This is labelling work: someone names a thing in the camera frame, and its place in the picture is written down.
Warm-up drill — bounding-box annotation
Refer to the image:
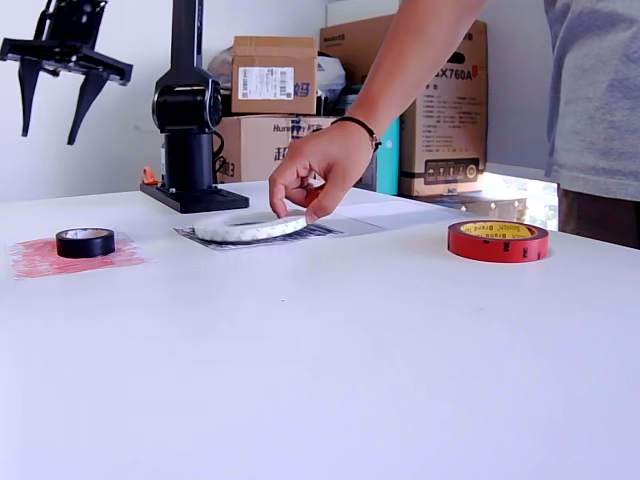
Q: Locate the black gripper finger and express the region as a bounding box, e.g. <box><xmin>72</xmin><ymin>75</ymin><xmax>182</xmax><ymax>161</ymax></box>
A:
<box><xmin>18</xmin><ymin>55</ymin><xmax>42</xmax><ymax>139</ymax></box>
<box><xmin>66</xmin><ymin>69</ymin><xmax>109</xmax><ymax>147</ymax></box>

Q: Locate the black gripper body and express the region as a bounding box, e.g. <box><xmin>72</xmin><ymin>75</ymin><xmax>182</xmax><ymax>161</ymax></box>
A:
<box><xmin>0</xmin><ymin>0</ymin><xmax>135</xmax><ymax>87</ymax></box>

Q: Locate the white tape roll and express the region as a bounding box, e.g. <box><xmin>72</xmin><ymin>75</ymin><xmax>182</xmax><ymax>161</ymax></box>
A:
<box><xmin>192</xmin><ymin>209</ymin><xmax>307</xmax><ymax>245</ymax></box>

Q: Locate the black tape roll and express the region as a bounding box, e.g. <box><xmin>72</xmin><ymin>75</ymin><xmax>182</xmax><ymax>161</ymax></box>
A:
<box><xmin>55</xmin><ymin>227</ymin><xmax>117</xmax><ymax>260</ymax></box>

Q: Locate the red tape roll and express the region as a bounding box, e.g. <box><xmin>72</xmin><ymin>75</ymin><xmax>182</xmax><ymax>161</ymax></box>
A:
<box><xmin>446</xmin><ymin>219</ymin><xmax>550</xmax><ymax>265</ymax></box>

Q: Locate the person right hand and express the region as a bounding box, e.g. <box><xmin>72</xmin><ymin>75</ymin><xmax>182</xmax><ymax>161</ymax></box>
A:
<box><xmin>268</xmin><ymin>119</ymin><xmax>381</xmax><ymax>225</ymax></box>

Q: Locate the grey plastic bag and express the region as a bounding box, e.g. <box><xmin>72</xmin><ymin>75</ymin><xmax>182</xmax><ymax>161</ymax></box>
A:
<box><xmin>207</xmin><ymin>48</ymin><xmax>235</xmax><ymax>91</ymax></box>
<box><xmin>317</xmin><ymin>54</ymin><xmax>347</xmax><ymax>101</ymax></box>

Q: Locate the Huntkey cardboard box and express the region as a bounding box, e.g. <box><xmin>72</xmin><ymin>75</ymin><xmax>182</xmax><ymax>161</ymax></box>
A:
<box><xmin>213</xmin><ymin>115</ymin><xmax>353</xmax><ymax>187</ymax></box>

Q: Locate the red scribbled paper sheet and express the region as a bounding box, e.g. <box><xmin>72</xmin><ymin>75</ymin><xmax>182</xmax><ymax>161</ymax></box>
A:
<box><xmin>8</xmin><ymin>234</ymin><xmax>156</xmax><ymax>281</ymax></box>

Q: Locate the cardboard box with shipping label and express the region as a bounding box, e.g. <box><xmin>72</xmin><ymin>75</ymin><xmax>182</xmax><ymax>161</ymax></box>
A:
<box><xmin>230</xmin><ymin>35</ymin><xmax>320</xmax><ymax>116</ymax></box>

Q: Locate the black scribbled paper sheet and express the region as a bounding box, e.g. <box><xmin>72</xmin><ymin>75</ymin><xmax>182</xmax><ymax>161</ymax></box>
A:
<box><xmin>172</xmin><ymin>219</ymin><xmax>346</xmax><ymax>255</ymax></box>

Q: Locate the teal carton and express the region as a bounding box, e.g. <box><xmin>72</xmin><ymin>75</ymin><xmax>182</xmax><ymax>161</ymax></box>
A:
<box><xmin>335</xmin><ymin>84</ymin><xmax>401</xmax><ymax>196</ymax></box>

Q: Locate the plain white paper sheet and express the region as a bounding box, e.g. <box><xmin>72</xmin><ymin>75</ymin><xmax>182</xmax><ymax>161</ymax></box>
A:
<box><xmin>319</xmin><ymin>199</ymin><xmax>476</xmax><ymax>234</ymax></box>

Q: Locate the tall GX760A cardboard box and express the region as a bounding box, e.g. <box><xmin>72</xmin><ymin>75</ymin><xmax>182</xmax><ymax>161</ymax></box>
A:
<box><xmin>319</xmin><ymin>13</ymin><xmax>489</xmax><ymax>197</ymax></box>

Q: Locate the dark low ledge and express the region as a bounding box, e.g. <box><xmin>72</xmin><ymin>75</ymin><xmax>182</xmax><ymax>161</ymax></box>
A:
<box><xmin>417</xmin><ymin>192</ymin><xmax>529</xmax><ymax>224</ymax></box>

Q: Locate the grey roller blind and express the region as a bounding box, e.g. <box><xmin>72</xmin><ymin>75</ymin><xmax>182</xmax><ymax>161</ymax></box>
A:
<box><xmin>487</xmin><ymin>0</ymin><xmax>559</xmax><ymax>184</ymax></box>

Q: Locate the person in grey shirt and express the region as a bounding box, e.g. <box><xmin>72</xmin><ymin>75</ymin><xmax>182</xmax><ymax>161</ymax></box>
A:
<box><xmin>542</xmin><ymin>0</ymin><xmax>640</xmax><ymax>251</ymax></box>

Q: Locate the black base power cable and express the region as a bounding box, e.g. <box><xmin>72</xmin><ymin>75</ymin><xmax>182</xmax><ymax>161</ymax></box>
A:
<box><xmin>212</xmin><ymin>128</ymin><xmax>229</xmax><ymax>185</ymax></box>

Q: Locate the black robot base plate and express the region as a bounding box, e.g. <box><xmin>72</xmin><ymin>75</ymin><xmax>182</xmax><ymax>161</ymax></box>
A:
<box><xmin>139</xmin><ymin>182</ymin><xmax>250</xmax><ymax>215</ymax></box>

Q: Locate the black wrist bracelet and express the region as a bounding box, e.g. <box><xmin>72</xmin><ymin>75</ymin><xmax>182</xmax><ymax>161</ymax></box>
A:
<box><xmin>328</xmin><ymin>115</ymin><xmax>384</xmax><ymax>152</ymax></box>

